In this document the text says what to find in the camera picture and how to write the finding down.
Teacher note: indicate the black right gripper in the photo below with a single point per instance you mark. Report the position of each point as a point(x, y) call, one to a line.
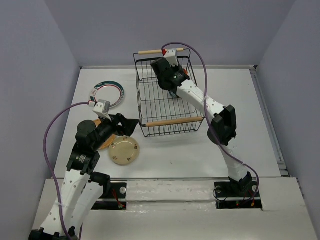
point(178, 68)

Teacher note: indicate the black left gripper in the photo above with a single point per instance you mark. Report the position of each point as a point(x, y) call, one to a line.
point(128, 125)

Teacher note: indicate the white plate teal red rim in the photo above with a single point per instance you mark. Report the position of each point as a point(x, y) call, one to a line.
point(110, 91)

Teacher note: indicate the black wire dish rack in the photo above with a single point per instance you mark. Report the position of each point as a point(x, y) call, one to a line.
point(159, 113)

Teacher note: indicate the white plate teal lettered rim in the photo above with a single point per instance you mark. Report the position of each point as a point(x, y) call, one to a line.
point(172, 94)

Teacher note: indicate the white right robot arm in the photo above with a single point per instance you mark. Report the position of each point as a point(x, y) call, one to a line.
point(222, 123)

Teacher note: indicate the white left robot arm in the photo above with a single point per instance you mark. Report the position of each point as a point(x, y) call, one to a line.
point(82, 185)

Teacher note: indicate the woven tan plate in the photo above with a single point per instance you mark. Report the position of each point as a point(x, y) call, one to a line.
point(109, 141)

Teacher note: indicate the beige floral plate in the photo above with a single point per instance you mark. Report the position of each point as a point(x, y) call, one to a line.
point(124, 150)

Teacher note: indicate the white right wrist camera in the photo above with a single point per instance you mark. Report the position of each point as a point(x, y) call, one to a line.
point(171, 56)

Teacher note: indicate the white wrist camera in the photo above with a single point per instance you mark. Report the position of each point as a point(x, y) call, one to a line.
point(171, 56)
point(101, 108)

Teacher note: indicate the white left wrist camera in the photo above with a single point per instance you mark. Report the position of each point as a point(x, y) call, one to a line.
point(101, 108)

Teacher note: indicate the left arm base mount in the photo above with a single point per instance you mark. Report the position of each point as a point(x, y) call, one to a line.
point(114, 200)

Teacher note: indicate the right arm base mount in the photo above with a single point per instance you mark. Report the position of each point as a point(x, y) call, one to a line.
point(228, 199)

